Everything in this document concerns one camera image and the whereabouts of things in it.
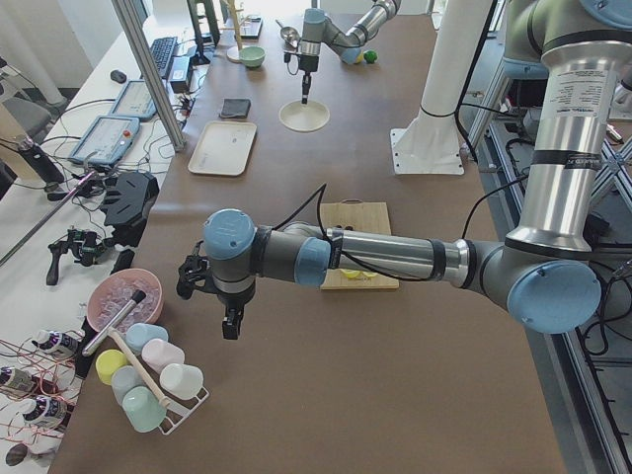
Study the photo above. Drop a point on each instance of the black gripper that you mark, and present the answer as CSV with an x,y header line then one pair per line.
x,y
233,300
309,63

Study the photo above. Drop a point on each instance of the cream round plate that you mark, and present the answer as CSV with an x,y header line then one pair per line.
x,y
300,117

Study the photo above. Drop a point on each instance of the cream rabbit tray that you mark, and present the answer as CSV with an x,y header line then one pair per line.
x,y
223,148

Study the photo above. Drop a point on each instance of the steel scoop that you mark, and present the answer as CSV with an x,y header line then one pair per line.
x,y
289,35

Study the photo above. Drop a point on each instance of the mint green bowl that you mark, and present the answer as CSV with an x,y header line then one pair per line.
x,y
252,56

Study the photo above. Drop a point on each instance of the green lime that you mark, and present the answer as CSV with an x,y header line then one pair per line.
x,y
370,56

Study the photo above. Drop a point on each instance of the grey folded cloth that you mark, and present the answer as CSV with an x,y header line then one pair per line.
x,y
235,108

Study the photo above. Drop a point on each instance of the wooden cup tree stand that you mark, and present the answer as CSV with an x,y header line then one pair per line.
x,y
232,52

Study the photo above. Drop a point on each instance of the white plastic cup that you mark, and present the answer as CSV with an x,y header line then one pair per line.
x,y
182,380

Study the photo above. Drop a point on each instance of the pink plastic cup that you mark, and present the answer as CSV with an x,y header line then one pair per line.
x,y
157,354

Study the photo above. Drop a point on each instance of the blue plastic cup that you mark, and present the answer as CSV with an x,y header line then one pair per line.
x,y
139,334

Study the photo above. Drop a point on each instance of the steel muddler black tip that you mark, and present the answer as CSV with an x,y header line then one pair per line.
x,y
137,297

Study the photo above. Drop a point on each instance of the white cup rack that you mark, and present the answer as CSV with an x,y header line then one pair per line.
x,y
177,413

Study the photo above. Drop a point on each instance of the grey plastic cup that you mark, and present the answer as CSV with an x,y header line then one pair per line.
x,y
123,380

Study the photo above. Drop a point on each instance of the mint plastic cup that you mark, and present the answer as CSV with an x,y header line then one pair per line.
x,y
142,409

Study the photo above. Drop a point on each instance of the pink bowl with ice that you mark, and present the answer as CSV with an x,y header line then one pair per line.
x,y
111,295

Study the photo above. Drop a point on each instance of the yellow plastic cup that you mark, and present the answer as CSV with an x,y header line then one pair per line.
x,y
108,363

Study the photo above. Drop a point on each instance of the black keyboard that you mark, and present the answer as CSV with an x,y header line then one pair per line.
x,y
163,51

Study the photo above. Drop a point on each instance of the white pillar with base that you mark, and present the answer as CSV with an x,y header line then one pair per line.
x,y
429,145

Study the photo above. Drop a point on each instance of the bamboo cutting board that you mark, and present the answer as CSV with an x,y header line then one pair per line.
x,y
362,216

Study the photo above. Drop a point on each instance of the black headset shell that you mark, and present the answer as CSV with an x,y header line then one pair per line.
x,y
126,205

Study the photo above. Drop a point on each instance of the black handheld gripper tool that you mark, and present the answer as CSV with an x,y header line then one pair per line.
x,y
86,246

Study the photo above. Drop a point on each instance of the teach pendant far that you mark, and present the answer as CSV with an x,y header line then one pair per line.
x,y
134,101

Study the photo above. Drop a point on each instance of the teach pendant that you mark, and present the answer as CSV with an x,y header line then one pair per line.
x,y
134,101
106,141

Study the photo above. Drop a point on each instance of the black computer mouse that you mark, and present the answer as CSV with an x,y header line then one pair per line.
x,y
118,76

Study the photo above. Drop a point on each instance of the teach pendant near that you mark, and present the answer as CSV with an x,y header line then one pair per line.
x,y
106,141

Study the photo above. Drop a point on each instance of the black thermos bottle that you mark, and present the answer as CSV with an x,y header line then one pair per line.
x,y
38,160

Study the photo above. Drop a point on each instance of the aluminium frame post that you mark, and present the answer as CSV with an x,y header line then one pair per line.
x,y
132,28

